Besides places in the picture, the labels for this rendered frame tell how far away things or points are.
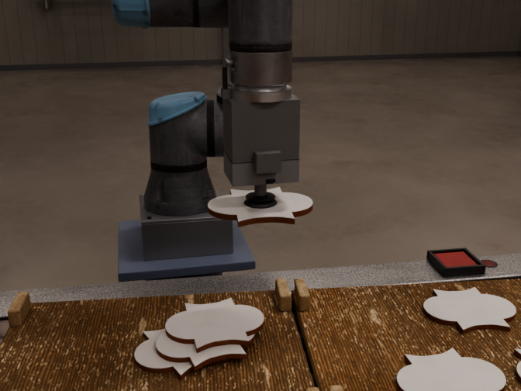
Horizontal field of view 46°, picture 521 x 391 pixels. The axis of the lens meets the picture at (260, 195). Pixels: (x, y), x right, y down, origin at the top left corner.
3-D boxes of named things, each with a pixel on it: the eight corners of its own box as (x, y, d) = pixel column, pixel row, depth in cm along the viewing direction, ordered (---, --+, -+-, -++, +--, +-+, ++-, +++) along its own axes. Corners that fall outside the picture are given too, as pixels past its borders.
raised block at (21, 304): (19, 306, 93) (17, 290, 92) (32, 306, 93) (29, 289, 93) (8, 328, 88) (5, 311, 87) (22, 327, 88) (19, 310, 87)
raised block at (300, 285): (292, 292, 97) (293, 277, 96) (304, 292, 98) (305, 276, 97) (298, 312, 92) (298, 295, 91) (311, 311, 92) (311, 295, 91)
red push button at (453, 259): (432, 260, 113) (433, 253, 113) (462, 257, 114) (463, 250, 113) (446, 275, 108) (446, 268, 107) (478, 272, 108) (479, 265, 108)
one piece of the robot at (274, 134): (230, 74, 67) (232, 214, 73) (308, 72, 69) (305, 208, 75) (216, 63, 76) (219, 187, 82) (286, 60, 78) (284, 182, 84)
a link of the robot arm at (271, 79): (300, 52, 70) (229, 53, 69) (299, 91, 72) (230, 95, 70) (283, 44, 77) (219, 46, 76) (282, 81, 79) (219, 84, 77)
